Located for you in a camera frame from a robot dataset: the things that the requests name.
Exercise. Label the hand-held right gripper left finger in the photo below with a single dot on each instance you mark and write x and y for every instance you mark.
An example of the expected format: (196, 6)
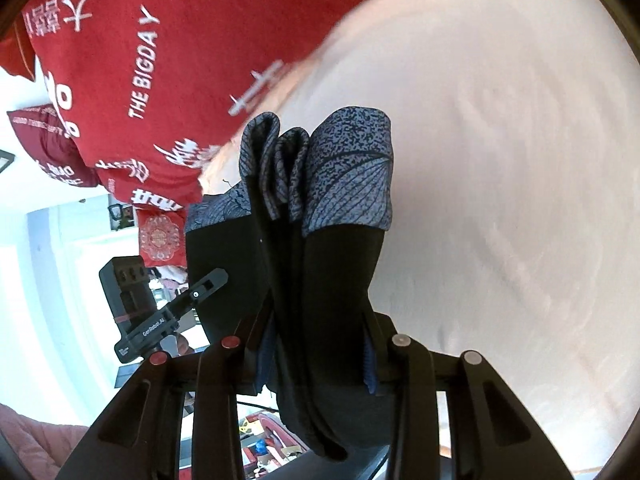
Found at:
(266, 360)

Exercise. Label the red printed blanket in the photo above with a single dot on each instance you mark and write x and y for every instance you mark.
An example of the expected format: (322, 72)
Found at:
(200, 35)

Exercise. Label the black pants with blue waistband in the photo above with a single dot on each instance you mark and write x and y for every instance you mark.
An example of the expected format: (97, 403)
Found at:
(325, 285)

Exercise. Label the dark red printed pillow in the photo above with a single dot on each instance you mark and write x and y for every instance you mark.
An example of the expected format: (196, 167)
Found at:
(50, 145)

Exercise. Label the red patterned cushion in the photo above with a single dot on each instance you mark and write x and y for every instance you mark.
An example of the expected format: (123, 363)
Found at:
(160, 237)

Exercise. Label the pink quilted cloth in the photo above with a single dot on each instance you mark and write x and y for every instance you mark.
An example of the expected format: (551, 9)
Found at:
(30, 440)

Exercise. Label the pale bed sheet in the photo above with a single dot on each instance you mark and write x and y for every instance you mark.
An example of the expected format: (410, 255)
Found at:
(500, 160)

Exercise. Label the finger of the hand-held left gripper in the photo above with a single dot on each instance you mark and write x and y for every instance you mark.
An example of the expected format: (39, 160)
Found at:
(210, 286)

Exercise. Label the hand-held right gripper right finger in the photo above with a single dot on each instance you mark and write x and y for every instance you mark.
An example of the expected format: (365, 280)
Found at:
(368, 362)

